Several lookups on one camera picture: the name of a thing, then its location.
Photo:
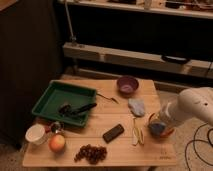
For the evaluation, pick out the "bunch of dark grapes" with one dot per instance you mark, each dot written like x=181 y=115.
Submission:
x=93 y=154

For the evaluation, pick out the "small metal can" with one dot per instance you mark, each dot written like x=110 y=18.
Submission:
x=56 y=127

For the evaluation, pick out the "dark metal spoon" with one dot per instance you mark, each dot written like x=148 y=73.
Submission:
x=108 y=98

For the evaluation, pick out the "wooden shelf unit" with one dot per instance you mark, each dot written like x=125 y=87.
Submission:
x=146 y=33

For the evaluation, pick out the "white cup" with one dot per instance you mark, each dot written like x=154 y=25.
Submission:
x=36 y=134

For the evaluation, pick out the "red bowl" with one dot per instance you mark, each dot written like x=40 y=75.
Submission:
x=166 y=132

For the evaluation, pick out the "black handle on shelf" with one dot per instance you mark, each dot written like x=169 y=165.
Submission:
x=175 y=59

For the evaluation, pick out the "red yellow apple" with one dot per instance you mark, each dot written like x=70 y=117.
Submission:
x=56 y=143

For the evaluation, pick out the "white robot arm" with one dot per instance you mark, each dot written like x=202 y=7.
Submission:
x=191 y=102

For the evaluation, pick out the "black rectangular block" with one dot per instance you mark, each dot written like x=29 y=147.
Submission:
x=113 y=133

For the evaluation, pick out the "purple bowl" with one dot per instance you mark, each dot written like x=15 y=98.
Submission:
x=127 y=84

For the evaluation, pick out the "light blue cloth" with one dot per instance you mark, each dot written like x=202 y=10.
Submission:
x=136 y=107

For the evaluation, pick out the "green plastic tray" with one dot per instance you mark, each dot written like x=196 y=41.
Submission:
x=58 y=93

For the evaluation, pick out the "black dish brush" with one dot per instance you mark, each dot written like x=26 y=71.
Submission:
x=67 y=110

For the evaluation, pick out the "metal clamp pole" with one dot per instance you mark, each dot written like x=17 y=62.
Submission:
x=72 y=36

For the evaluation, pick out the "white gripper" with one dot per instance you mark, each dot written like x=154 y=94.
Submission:
x=165 y=115

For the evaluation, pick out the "peeled banana skin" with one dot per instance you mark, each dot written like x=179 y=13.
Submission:
x=137 y=135

